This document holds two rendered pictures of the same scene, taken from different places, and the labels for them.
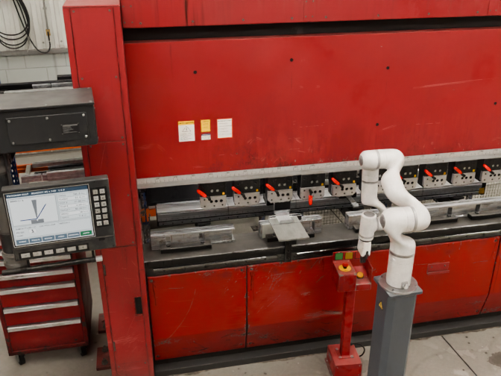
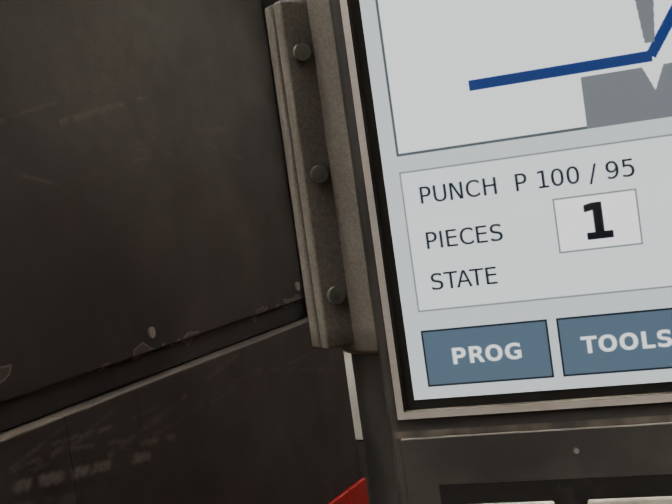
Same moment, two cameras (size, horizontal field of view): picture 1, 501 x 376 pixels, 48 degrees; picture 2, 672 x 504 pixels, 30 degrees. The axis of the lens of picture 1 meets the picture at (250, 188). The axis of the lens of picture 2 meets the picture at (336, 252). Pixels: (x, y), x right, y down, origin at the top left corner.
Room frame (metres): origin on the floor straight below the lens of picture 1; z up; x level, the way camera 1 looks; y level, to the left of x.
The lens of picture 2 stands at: (1.78, 0.76, 1.41)
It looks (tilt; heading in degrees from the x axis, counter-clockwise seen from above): 3 degrees down; 38
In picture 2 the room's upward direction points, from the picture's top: 8 degrees counter-clockwise
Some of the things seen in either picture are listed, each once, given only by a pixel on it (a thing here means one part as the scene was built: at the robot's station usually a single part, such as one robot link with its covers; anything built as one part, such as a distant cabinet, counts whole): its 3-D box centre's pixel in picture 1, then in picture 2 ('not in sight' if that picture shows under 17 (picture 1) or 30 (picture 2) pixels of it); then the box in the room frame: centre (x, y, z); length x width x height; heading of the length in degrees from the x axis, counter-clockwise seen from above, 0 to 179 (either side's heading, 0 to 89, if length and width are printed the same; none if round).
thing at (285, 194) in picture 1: (278, 186); not in sight; (3.07, -0.17, 1.20); 0.15 x 0.09 x 0.17; 102
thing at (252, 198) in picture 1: (245, 189); not in sight; (3.03, 0.03, 1.20); 0.15 x 0.09 x 0.17; 102
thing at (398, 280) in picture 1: (399, 268); not in sight; (2.37, -0.74, 1.09); 0.19 x 0.19 x 0.18
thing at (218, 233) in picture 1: (192, 236); not in sight; (2.97, 0.35, 0.92); 0.50 x 0.06 x 0.10; 102
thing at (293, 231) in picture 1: (288, 228); not in sight; (2.94, -0.22, 1.00); 0.26 x 0.18 x 0.01; 12
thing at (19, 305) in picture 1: (45, 281); not in sight; (3.11, 1.35, 0.50); 0.50 x 0.50 x 1.00; 12
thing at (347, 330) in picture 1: (347, 319); not in sight; (2.86, -0.60, 0.39); 0.05 x 0.05 x 0.54; 7
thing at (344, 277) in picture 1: (351, 271); not in sight; (2.86, -0.60, 0.75); 0.20 x 0.16 x 0.18; 97
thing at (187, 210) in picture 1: (327, 198); not in sight; (3.46, -0.52, 0.93); 2.30 x 0.14 x 0.10; 102
